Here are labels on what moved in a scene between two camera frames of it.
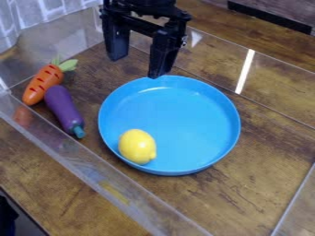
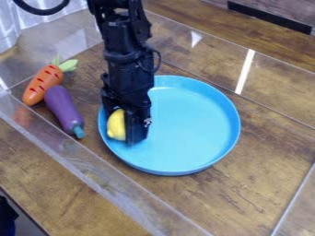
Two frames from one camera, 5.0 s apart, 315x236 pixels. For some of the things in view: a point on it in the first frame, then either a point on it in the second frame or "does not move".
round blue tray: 188,113 does not move
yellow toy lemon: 137,147 -> 117,124
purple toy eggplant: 60,103 does not move
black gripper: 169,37 -> 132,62
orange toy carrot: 49,76 does not move
